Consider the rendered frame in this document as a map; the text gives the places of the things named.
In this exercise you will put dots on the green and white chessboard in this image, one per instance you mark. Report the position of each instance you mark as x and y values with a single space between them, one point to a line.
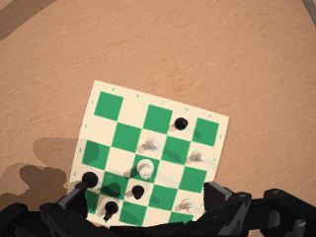
112 140

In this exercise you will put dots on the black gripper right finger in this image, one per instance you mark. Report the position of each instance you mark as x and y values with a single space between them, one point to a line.
277 214

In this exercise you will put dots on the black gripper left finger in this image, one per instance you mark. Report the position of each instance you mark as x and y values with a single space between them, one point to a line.
52 219

